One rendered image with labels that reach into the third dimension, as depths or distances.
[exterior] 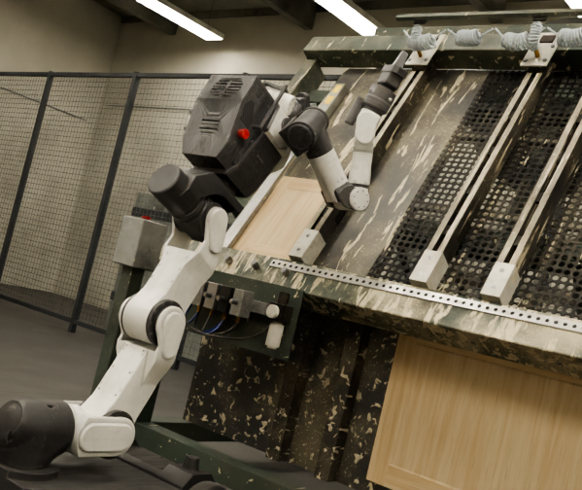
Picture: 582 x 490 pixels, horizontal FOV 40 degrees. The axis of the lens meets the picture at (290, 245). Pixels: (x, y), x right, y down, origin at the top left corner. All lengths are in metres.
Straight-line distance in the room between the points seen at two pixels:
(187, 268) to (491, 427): 1.05
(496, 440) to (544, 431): 0.15
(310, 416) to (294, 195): 0.83
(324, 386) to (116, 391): 0.83
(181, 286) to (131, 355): 0.25
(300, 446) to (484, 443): 0.70
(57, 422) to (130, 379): 0.26
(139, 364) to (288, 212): 0.95
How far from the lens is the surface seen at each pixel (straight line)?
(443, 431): 2.66
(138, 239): 2.97
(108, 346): 3.04
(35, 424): 2.23
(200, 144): 2.53
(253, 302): 2.74
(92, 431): 2.31
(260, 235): 3.02
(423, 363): 2.70
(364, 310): 2.56
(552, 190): 2.64
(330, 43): 3.71
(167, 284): 2.44
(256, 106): 2.55
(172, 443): 3.04
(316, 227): 2.84
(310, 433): 2.94
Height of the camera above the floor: 0.78
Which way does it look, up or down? 3 degrees up
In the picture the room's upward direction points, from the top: 14 degrees clockwise
